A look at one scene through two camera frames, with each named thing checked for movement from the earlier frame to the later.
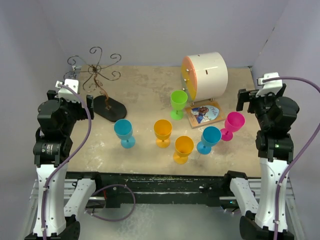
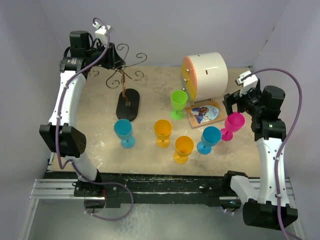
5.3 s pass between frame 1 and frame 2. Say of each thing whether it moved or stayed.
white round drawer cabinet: stayed
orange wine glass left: stayed
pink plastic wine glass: stayed
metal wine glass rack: moved
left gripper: moved
